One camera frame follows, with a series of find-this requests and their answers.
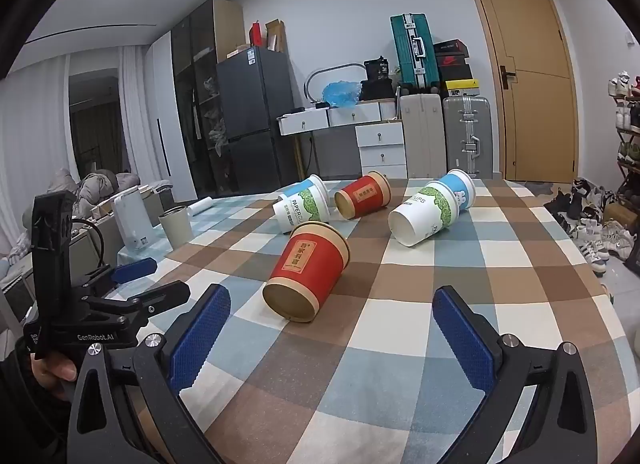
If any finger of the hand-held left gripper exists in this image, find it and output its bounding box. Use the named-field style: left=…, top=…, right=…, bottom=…
left=75, top=257, right=158, bottom=295
left=102, top=281, right=192, bottom=325

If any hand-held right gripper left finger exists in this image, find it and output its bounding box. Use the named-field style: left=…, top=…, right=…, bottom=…
left=67, top=284, right=233, bottom=464

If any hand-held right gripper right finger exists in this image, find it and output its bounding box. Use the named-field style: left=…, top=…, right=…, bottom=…
left=432, top=285, right=598, bottom=464

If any large red paper cup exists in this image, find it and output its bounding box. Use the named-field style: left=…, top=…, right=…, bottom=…
left=262, top=221, right=351, bottom=323

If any person's left forearm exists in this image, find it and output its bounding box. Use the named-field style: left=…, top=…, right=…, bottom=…
left=0, top=339, right=71, bottom=464

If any beige plastic cup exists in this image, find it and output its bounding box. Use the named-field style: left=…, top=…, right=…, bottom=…
left=158, top=205, right=193, bottom=249

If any white green paper cup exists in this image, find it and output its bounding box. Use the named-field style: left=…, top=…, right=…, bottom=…
left=272, top=175, right=331, bottom=233
left=388, top=181, right=460, bottom=248

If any blue white paper cup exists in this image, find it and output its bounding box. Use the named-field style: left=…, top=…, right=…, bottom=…
left=440, top=169, right=476, bottom=215

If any small red paper cup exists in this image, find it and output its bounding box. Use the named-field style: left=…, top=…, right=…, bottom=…
left=334, top=171, right=392, bottom=221

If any person's left hand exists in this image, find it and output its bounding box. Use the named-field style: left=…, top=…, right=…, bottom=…
left=30, top=351, right=81, bottom=401

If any white appliance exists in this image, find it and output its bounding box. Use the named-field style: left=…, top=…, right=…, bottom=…
left=112, top=191, right=155, bottom=251

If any checked tablecloth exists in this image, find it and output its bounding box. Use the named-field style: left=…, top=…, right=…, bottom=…
left=117, top=176, right=636, bottom=464

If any grey jacket pile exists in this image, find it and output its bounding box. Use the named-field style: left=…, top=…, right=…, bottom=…
left=47, top=169, right=141, bottom=209

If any white curtain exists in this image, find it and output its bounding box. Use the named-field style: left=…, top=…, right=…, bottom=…
left=0, top=44, right=151, bottom=245

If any white wardrobe door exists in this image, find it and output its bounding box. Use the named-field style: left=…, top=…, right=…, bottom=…
left=145, top=31, right=198, bottom=199

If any pile of shoes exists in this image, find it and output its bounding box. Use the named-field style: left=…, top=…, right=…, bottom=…
left=542, top=176, right=640, bottom=275

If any dark grey fridge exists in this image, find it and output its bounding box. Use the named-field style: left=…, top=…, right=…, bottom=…
left=216, top=48, right=301, bottom=195

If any silver suitcase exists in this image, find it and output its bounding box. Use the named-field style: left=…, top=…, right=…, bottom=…
left=442, top=95, right=493, bottom=179

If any beige suitcase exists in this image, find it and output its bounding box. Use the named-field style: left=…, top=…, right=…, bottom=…
left=398, top=92, right=446, bottom=179

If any dark glass cabinet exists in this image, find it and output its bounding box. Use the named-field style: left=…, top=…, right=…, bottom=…
left=170, top=0, right=246, bottom=199

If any white desk with drawers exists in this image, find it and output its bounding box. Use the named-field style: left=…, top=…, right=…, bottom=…
left=277, top=101, right=408, bottom=179

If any yellow black shoe box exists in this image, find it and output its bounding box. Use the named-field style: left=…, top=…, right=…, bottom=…
left=444, top=78, right=481, bottom=97

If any wooden door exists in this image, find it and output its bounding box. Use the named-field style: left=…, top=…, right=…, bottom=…
left=460, top=0, right=580, bottom=183

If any shoe rack with shoes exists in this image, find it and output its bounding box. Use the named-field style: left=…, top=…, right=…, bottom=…
left=607, top=71, right=640, bottom=205

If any curved chrome tube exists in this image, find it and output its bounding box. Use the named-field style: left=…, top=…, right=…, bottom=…
left=304, top=64, right=366, bottom=104

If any blue plastic bag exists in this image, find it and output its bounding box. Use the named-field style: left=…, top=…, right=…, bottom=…
left=322, top=78, right=363, bottom=108

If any cardboard box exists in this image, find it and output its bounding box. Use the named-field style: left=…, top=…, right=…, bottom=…
left=265, top=20, right=287, bottom=52

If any black bag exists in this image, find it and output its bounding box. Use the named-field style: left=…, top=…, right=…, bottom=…
left=360, top=56, right=393, bottom=100

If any teal suitcase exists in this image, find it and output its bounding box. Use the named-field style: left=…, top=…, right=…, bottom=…
left=390, top=14, right=441, bottom=89

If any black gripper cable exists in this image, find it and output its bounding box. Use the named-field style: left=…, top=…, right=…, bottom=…
left=71, top=218, right=106, bottom=272

